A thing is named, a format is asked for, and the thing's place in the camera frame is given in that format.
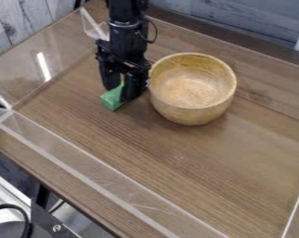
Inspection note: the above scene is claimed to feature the green rectangular block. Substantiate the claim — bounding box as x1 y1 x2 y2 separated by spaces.
100 84 124 112

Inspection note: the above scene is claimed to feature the black table leg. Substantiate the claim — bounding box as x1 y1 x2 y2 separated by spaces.
36 185 50 209

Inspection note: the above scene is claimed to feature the black metal table bracket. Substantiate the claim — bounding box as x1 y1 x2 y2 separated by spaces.
29 202 81 238

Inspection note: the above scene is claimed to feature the black cable loop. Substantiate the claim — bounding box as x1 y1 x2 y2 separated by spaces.
0 203 33 238

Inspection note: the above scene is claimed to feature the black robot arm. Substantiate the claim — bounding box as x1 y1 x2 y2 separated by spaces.
96 0 152 103

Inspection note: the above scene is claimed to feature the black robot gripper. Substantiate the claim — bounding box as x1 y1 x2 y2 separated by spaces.
96 21 150 102

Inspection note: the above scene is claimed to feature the light wooden bowl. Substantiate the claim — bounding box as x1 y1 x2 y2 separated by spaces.
149 52 237 126

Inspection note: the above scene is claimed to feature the clear acrylic tray enclosure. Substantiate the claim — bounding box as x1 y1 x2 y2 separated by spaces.
0 12 299 238

